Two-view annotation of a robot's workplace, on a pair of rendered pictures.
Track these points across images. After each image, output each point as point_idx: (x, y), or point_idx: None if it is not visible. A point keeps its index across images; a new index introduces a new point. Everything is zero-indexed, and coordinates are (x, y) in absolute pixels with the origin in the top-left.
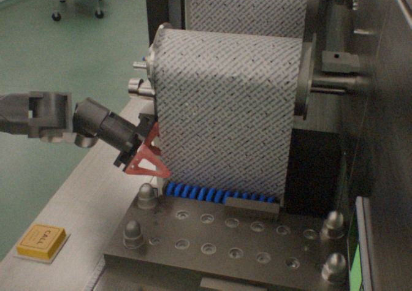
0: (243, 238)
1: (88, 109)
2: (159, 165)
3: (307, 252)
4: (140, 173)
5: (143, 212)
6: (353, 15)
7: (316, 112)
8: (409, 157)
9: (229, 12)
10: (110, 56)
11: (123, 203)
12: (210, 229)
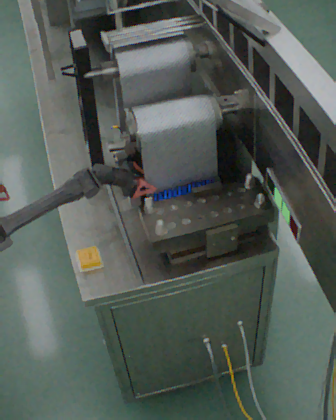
0: (212, 205)
1: (103, 171)
2: (150, 186)
3: (244, 199)
4: (140, 195)
5: (152, 215)
6: (214, 64)
7: None
8: (288, 158)
9: (146, 82)
10: None
11: (111, 219)
12: (193, 208)
